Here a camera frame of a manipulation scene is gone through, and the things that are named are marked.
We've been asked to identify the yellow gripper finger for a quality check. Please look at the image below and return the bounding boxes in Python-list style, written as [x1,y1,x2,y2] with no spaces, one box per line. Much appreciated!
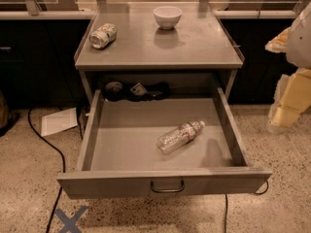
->
[265,28,290,53]
[267,68,311,134]

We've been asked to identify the clear plastic water bottle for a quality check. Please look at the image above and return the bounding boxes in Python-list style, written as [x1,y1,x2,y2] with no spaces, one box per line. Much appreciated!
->
[156,120,205,155]

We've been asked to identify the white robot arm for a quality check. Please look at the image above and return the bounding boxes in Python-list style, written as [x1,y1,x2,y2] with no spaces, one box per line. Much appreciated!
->
[265,2,311,134]

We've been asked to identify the grey metal cabinet counter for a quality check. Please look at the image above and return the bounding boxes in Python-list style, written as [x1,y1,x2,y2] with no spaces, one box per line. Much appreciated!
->
[75,2,243,100]

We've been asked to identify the open grey top drawer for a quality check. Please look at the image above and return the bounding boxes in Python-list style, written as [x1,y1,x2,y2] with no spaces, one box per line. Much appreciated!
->
[57,91,272,199]

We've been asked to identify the white ceramic bowl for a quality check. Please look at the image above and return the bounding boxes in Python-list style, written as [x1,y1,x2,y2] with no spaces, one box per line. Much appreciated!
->
[154,6,182,30]

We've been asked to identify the white paper sheet on floor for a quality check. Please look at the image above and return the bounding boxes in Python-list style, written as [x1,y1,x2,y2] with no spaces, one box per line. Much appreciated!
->
[41,108,78,137]

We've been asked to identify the blue tape cross mark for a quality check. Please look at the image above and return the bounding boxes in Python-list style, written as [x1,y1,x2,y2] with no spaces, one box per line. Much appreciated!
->
[55,206,88,233]

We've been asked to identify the black floor cable right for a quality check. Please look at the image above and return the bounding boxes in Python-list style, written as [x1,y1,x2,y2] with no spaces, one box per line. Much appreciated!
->
[223,180,270,233]

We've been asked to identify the black floor cable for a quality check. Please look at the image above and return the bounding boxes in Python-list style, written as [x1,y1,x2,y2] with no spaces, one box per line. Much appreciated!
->
[27,107,67,233]
[223,180,270,233]

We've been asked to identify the black metal drawer handle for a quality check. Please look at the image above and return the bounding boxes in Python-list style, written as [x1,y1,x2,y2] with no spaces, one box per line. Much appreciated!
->
[150,180,185,194]

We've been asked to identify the black cable bundle with tag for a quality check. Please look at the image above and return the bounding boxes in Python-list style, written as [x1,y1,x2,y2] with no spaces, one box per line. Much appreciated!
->
[102,80,172,103]

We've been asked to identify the black floor cable left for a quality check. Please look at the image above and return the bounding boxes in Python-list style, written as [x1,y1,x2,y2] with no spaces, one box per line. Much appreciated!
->
[27,107,67,233]

